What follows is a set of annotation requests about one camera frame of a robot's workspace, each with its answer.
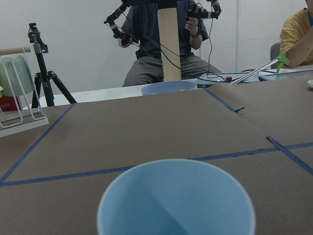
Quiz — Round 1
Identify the light blue plastic cup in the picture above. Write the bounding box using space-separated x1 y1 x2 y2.
96 159 256 235

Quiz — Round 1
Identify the blue bowl on side table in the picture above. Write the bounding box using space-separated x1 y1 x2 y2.
141 80 197 95

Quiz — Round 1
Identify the person in dark shirt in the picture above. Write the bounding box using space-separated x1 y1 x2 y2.
122 0 220 87

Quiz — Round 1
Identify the cardboard tube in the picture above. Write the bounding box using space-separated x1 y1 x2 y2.
157 7 181 81

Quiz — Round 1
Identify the white cup rack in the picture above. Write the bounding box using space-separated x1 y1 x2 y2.
0 47 49 137

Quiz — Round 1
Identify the metal rod with green tip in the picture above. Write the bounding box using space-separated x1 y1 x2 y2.
229 52 290 85

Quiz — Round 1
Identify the red bottle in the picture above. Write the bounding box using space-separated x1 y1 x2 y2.
0 95 21 112

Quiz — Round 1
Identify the person in yellow shirt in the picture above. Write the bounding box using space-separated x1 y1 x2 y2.
280 0 313 69

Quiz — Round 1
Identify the black camera tripod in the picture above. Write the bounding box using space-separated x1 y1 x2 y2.
28 23 77 108

